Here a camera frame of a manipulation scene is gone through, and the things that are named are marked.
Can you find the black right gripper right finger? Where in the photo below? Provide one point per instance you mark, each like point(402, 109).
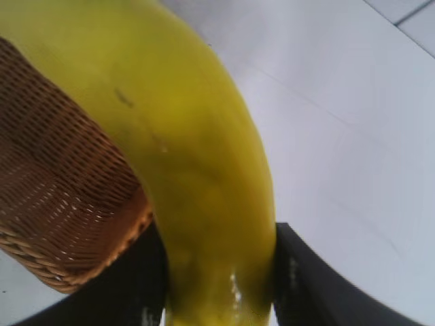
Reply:
point(306, 292)

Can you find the yellow banana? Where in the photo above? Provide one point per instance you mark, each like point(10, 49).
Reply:
point(190, 136)

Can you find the brown woven wicker basket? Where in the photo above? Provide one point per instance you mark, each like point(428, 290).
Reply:
point(51, 190)

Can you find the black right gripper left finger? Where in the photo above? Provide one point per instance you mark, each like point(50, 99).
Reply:
point(129, 292)

